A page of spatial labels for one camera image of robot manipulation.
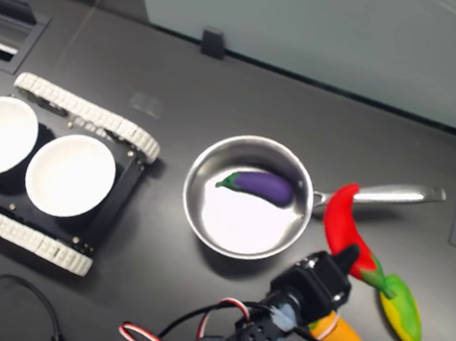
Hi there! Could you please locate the red toy chilli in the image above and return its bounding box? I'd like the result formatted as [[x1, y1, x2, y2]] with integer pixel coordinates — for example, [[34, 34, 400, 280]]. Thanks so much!
[[318, 179, 397, 307]]

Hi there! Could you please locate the purple toy aubergine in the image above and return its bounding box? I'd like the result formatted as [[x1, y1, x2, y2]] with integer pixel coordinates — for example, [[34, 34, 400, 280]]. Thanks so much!
[[213, 165, 296, 214]]

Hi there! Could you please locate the frosted glass partition panel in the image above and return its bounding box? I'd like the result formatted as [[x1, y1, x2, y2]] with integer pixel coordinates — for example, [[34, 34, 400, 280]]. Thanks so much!
[[141, 0, 456, 183]]

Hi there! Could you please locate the black partition clip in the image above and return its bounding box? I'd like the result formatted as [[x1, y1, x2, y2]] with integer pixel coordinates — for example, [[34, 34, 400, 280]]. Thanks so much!
[[198, 26, 227, 62]]

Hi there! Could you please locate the tracked vehicle with white tracks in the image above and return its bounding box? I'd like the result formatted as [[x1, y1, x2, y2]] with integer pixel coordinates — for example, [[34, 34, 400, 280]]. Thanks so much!
[[0, 55, 178, 288]]

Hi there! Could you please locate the steel pan with long handle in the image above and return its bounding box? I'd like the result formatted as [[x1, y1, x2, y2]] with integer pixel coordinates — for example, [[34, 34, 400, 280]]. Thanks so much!
[[175, 109, 451, 268]]

